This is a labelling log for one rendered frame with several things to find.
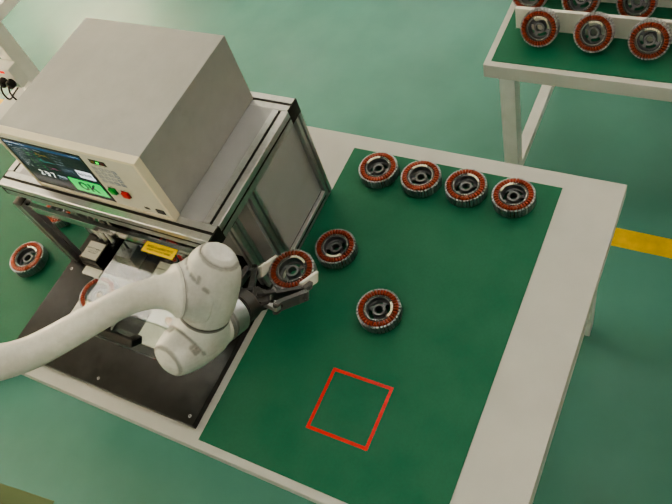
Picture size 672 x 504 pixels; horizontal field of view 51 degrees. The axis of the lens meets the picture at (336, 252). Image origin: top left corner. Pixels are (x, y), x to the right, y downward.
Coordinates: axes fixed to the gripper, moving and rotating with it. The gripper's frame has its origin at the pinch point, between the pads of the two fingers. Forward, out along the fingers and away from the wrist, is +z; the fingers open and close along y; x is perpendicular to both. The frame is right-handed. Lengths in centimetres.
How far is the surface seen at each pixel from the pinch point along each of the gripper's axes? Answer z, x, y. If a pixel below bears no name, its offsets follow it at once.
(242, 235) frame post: -0.9, -5.3, 14.2
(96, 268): -13, 13, 55
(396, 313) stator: 12.8, 10.2, -22.2
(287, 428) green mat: -16.3, 31.3, -11.0
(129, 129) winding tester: -18.2, -33.5, 29.9
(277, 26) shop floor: 188, -3, 148
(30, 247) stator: -8, 22, 92
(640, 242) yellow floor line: 132, 32, -58
